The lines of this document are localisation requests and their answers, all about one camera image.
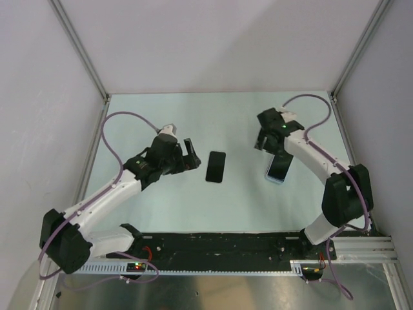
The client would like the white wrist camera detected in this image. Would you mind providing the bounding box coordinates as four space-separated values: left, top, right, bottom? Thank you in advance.
278 107 297 123
157 123 177 138

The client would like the left aluminium frame post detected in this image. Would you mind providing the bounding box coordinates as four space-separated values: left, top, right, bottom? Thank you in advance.
48 0 110 103

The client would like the aluminium frame post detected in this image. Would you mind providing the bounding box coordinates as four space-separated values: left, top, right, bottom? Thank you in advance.
330 0 393 103
48 0 110 103

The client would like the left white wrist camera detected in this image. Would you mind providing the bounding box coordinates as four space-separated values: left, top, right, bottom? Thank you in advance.
157 123 177 138

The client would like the right aluminium frame post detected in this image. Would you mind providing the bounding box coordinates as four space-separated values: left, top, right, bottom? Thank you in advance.
330 0 393 103

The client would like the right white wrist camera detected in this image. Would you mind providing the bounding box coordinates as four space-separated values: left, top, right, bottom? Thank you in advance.
278 107 297 123

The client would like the aluminium front frame rail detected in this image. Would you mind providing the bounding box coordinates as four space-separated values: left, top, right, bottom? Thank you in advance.
333 236 398 264

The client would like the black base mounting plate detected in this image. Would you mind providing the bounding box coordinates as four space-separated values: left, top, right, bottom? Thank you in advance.
127 232 337 273

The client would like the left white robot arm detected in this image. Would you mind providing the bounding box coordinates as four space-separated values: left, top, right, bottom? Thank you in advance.
39 133 201 274

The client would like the white slotted cable duct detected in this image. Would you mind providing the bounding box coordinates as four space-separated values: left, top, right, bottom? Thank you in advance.
77 260 306 277

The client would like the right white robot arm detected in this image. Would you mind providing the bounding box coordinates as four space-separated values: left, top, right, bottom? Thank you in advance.
255 108 374 259

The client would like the blue cased smartphone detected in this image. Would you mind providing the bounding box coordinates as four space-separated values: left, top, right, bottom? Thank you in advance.
265 153 293 183

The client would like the black smartphone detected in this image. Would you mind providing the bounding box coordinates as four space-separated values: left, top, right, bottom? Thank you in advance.
205 151 226 183

